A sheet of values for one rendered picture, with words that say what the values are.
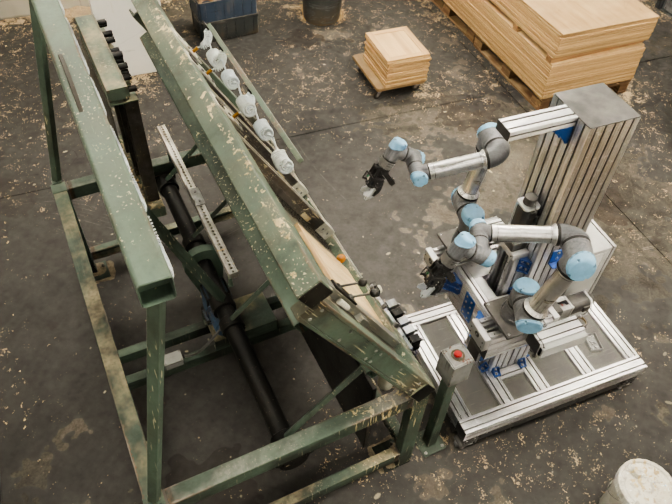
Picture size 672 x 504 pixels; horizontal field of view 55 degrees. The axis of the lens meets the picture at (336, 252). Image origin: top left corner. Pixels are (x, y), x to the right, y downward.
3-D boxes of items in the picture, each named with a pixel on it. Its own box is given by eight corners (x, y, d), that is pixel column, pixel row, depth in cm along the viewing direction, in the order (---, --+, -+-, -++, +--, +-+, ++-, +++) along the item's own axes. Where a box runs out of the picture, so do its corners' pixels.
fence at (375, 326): (393, 347, 317) (400, 343, 317) (301, 273, 241) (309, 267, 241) (388, 340, 320) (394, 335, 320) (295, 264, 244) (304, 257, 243)
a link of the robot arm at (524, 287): (531, 292, 311) (539, 274, 301) (535, 315, 302) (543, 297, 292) (506, 290, 311) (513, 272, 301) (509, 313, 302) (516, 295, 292)
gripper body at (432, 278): (418, 274, 273) (434, 255, 267) (433, 276, 278) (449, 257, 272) (426, 288, 269) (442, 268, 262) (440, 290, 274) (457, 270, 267)
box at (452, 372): (467, 380, 322) (475, 360, 309) (447, 388, 318) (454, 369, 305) (454, 361, 329) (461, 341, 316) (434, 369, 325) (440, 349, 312)
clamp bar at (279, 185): (326, 242, 361) (360, 216, 358) (198, 120, 266) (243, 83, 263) (319, 230, 367) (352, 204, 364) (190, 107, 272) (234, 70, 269)
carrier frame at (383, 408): (410, 461, 371) (432, 388, 309) (174, 572, 327) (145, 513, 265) (265, 212, 499) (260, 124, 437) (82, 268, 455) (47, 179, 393)
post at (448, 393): (435, 444, 379) (459, 377, 323) (427, 448, 377) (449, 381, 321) (430, 435, 383) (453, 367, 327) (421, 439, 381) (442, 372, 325)
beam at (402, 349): (418, 402, 313) (436, 389, 312) (409, 397, 303) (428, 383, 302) (251, 136, 442) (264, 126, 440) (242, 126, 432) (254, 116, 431)
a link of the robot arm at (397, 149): (411, 148, 303) (396, 142, 299) (399, 166, 309) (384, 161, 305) (406, 139, 309) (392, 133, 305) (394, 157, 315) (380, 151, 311)
